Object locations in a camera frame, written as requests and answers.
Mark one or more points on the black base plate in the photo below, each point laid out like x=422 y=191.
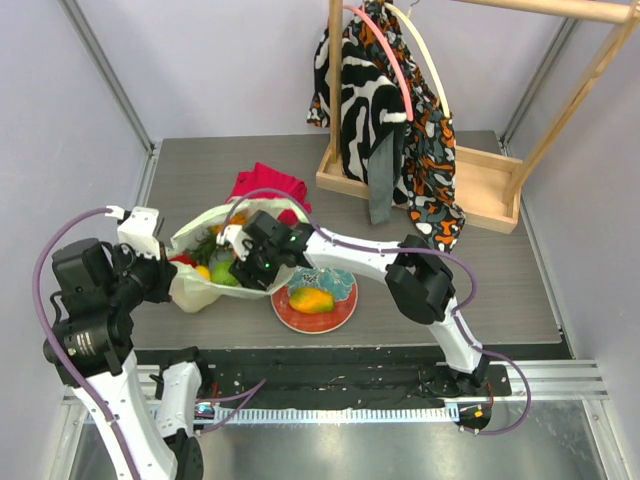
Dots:
x=323 y=378

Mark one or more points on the translucent plastic bag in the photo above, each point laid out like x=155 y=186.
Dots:
x=189 y=290

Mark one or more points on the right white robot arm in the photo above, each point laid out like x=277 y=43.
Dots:
x=420 y=283

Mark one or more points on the red folded cloth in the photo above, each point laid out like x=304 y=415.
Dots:
x=268 y=181

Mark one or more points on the fake yellow fruit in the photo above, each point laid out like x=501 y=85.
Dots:
x=203 y=271

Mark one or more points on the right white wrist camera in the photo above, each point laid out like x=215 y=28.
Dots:
x=235 y=238

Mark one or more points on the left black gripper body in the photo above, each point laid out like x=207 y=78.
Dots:
x=148 y=273

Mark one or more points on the fake orange green mango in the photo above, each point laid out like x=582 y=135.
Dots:
x=310 y=300

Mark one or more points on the orange grey patterned garment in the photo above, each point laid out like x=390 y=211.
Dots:
x=427 y=182

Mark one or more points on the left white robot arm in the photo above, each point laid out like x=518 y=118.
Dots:
x=100 y=286

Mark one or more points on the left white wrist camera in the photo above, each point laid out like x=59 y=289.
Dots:
x=138 y=229

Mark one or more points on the cream hanger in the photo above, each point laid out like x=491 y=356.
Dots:
x=404 y=18

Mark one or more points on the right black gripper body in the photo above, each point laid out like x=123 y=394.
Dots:
x=248 y=270

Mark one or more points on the fake green custard apple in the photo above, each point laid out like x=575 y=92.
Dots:
x=220 y=274

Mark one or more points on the fake red fruit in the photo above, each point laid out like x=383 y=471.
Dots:
x=184 y=259

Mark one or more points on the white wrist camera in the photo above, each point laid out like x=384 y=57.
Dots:
x=235 y=238
x=138 y=229

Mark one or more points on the fake orange pineapple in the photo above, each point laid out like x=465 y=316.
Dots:
x=202 y=245

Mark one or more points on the red and teal plate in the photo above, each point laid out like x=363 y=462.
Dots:
x=340 y=283

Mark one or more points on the black white patterned garment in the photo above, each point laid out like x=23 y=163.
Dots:
x=373 y=122

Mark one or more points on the wooden clothes rack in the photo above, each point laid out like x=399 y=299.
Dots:
x=488 y=185

